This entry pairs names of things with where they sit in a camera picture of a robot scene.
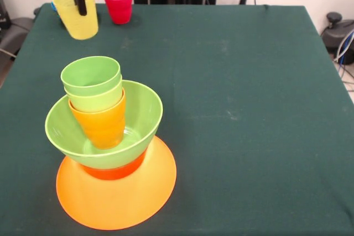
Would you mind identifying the yellow cup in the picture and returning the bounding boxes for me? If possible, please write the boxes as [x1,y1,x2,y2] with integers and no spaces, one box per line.
[52,0,100,40]

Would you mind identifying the green cup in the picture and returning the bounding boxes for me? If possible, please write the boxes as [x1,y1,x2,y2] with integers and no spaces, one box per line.
[60,56,123,97]

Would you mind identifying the lime cup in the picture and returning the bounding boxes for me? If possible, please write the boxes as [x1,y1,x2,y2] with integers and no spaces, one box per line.
[63,81,124,113]

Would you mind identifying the orange cup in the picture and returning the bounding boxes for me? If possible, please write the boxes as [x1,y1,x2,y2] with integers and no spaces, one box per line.
[68,89,127,150]

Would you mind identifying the green bowl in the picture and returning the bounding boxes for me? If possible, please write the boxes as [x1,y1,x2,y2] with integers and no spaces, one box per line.
[44,80,164,170]

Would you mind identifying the red-orange bowl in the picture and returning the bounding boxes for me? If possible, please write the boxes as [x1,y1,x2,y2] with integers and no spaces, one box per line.
[79,153,147,181]

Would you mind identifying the large orange bowl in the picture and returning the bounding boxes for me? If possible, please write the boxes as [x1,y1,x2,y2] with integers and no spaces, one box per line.
[56,135,178,231]

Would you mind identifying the blue bowl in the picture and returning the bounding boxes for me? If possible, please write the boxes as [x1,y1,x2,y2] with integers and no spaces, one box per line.
[50,1,62,21]

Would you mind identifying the pink cup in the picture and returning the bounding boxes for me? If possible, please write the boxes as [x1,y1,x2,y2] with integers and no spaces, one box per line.
[103,0,134,25]

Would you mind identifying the black equipment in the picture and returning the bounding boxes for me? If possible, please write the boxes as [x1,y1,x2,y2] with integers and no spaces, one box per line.
[0,0,12,29]

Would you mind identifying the dark green tablecloth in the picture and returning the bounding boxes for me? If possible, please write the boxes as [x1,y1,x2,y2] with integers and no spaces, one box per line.
[0,2,354,236]

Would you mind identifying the tangled floor cables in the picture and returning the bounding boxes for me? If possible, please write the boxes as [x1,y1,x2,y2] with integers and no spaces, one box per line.
[333,30,354,92]

